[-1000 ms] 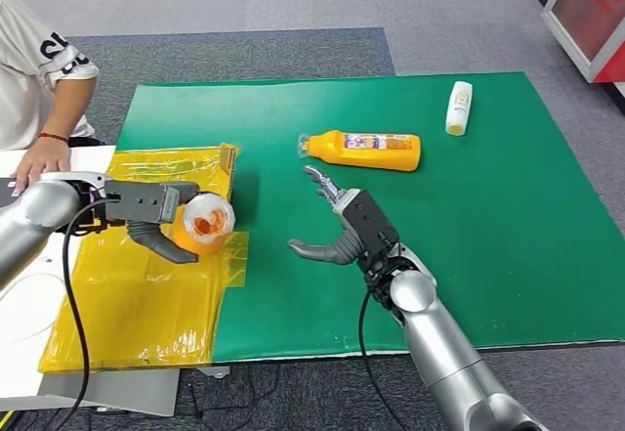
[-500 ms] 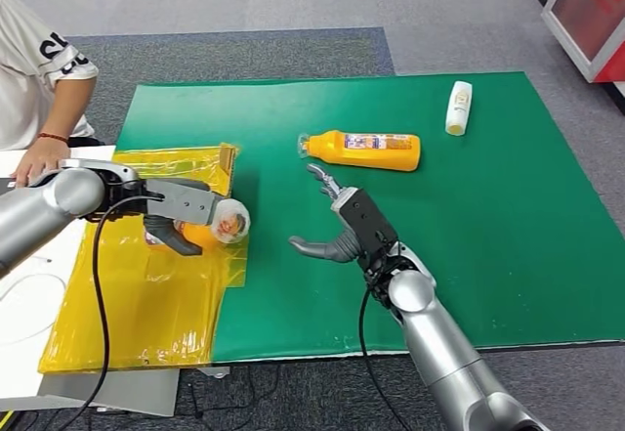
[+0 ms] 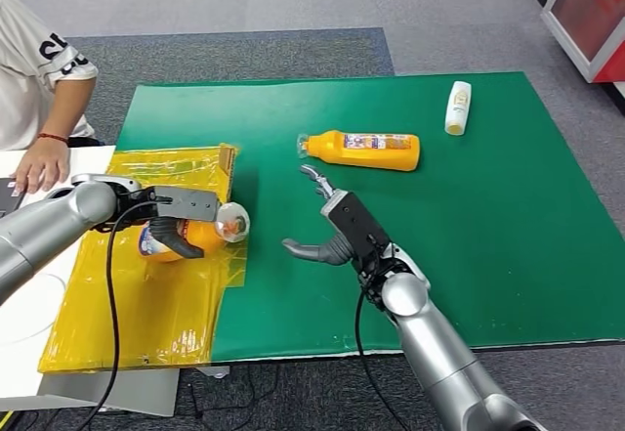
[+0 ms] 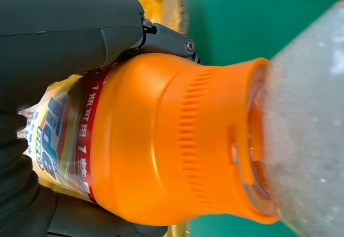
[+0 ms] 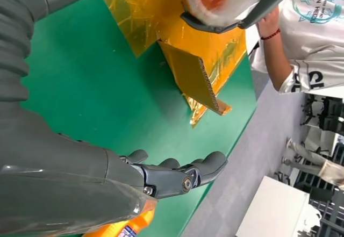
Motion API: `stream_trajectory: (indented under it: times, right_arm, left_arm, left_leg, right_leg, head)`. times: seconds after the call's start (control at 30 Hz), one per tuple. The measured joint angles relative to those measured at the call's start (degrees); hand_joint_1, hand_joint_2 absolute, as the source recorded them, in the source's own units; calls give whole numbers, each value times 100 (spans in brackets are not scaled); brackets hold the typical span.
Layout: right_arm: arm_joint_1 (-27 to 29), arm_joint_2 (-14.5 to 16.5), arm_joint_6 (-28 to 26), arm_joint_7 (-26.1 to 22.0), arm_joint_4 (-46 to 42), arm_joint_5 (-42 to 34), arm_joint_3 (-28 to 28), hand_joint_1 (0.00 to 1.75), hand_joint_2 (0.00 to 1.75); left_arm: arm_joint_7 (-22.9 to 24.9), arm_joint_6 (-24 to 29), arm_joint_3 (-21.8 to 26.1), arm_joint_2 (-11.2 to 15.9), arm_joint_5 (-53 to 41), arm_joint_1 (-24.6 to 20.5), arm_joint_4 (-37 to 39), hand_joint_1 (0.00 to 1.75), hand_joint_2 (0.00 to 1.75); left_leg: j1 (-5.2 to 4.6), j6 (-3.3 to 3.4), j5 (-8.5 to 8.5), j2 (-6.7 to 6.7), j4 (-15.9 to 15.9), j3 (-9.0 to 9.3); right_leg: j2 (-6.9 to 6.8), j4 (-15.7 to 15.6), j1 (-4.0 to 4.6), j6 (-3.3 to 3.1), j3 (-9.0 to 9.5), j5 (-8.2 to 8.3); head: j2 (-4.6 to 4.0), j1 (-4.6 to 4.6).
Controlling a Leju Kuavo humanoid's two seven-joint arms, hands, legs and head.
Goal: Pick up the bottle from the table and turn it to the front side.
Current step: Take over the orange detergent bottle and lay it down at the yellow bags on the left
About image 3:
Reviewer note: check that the green table mat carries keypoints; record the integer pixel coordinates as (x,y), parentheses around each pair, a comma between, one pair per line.
(439,253)

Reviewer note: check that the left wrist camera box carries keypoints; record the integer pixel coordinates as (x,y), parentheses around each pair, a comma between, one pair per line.
(190,203)

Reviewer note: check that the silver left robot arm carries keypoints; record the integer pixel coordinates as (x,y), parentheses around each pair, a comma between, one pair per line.
(44,227)

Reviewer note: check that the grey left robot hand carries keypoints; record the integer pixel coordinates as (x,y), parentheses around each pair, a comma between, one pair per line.
(170,234)

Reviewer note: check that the person's forearm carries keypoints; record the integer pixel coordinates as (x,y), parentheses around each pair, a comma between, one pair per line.
(68,107)

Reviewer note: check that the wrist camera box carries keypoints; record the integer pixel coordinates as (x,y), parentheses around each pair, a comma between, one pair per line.
(190,203)
(359,227)

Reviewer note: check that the black laptop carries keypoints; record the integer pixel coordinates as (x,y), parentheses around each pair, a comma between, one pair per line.
(7,198)

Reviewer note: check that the yellow plastic-wrapped board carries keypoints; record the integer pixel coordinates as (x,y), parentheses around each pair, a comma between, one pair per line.
(146,318)

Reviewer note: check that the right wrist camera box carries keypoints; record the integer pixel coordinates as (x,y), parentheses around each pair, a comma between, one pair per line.
(359,227)

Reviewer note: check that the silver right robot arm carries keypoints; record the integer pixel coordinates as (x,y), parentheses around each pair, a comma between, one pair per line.
(439,363)

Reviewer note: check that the small white bottle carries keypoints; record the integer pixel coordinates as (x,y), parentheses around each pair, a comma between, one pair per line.
(458,107)

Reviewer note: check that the orange detergent bottle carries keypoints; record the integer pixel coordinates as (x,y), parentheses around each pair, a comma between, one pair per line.
(371,156)
(209,235)

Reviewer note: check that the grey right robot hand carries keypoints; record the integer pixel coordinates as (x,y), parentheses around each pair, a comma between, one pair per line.
(322,252)

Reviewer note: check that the person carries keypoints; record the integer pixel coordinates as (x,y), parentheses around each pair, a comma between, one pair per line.
(24,72)

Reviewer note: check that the grey flat board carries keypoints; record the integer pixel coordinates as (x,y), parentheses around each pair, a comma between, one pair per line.
(142,389)

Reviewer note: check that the red and white display stand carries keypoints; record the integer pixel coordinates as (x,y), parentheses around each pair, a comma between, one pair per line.
(586,7)

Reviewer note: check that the person's hand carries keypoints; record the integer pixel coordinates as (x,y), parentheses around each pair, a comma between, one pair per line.
(43,164)

